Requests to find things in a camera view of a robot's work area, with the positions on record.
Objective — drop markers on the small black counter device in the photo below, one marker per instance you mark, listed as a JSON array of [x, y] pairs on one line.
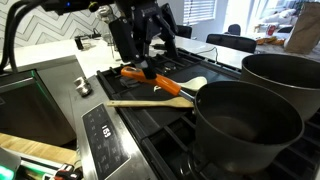
[[79, 42]]

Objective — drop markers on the brown paper bag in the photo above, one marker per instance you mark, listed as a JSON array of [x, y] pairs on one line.
[[305, 28]]

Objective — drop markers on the silver stove knob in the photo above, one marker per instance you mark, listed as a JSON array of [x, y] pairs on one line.
[[79, 81], [85, 90]]

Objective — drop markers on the white window blinds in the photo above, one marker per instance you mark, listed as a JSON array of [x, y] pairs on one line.
[[200, 10]]

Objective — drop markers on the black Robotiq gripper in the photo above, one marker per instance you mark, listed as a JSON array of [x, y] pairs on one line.
[[148, 12]]

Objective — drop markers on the large dark grey pot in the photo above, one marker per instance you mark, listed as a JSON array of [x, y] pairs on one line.
[[283, 83]]

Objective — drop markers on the black dining chair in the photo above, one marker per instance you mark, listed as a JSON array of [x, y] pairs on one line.
[[184, 31], [234, 29], [233, 42]]

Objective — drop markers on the orange snack bag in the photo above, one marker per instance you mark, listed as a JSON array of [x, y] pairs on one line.
[[270, 40]]

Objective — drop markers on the orange spatula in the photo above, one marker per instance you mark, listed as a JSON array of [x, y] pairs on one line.
[[195, 83]]

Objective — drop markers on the light grey sofa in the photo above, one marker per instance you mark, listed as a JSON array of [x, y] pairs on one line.
[[283, 16]]

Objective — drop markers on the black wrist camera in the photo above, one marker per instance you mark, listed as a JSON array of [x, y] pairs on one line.
[[71, 5]]

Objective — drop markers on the wooden flat spatula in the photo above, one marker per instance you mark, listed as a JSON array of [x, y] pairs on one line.
[[150, 103]]

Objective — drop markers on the stainless dishwasher front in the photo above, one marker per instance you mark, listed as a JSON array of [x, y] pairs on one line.
[[30, 110]]

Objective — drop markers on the stainless black gas range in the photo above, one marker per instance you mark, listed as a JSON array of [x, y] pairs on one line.
[[100, 143]]

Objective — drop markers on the red and white cup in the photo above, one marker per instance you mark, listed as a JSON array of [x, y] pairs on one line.
[[271, 30]]

